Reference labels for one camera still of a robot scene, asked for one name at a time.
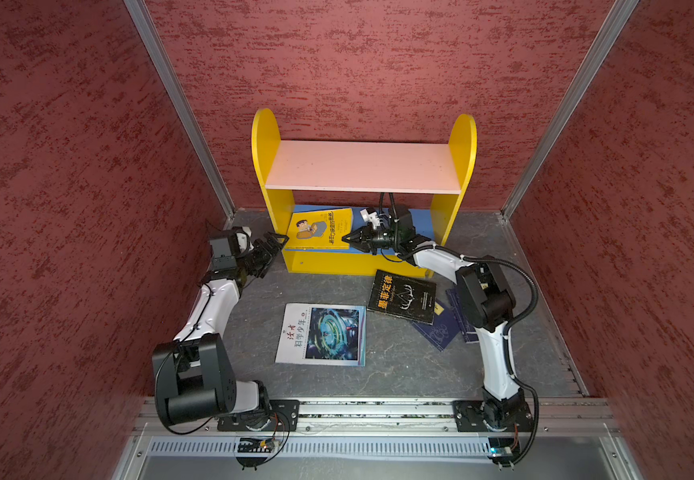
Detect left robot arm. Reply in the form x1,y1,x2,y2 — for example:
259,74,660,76
152,227,289,433

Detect navy book set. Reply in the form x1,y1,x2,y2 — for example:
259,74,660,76
445,286,484,344

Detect black Murphy's law book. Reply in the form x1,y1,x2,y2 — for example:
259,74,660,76
366,270,437,325

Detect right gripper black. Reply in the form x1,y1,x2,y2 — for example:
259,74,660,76
344,222,401,254

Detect white science magazine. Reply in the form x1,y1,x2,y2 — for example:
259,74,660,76
275,303,367,367

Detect circuit board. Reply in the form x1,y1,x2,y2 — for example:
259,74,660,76
487,437,520,464
237,437,280,455

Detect slotted cable duct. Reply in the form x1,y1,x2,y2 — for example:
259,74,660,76
147,436,489,462

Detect yellow cartoon book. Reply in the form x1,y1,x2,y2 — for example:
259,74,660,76
286,208,353,250

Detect right corner aluminium profile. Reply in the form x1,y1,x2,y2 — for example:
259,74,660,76
501,0,639,223

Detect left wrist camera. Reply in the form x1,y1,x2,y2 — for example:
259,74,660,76
209,227,251,259

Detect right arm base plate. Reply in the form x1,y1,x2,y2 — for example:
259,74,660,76
452,399,534,433

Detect corner aluminium profile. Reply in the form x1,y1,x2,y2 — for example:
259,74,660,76
124,0,237,224
501,0,639,223

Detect navy book with dragon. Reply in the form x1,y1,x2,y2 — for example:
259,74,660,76
412,302,461,351

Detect left circuit board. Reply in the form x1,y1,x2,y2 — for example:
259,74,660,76
237,437,280,455

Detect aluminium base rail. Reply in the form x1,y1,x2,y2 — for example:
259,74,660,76
133,395,618,436

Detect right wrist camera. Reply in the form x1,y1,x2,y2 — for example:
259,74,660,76
359,206,414,233

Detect right circuit board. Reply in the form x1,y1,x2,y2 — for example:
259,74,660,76
487,437,520,464

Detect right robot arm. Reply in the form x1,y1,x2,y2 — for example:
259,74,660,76
342,224,538,431

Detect left corner aluminium profile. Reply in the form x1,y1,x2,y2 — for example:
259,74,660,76
124,0,237,224

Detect yellow pink blue bookshelf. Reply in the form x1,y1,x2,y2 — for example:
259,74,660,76
251,108,477,280

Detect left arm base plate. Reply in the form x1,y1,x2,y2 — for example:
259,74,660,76
216,399,301,434

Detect black corrugated cable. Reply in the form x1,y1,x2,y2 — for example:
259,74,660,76
378,191,540,466

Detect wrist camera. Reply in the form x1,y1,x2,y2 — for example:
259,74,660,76
209,227,251,259
359,206,414,233

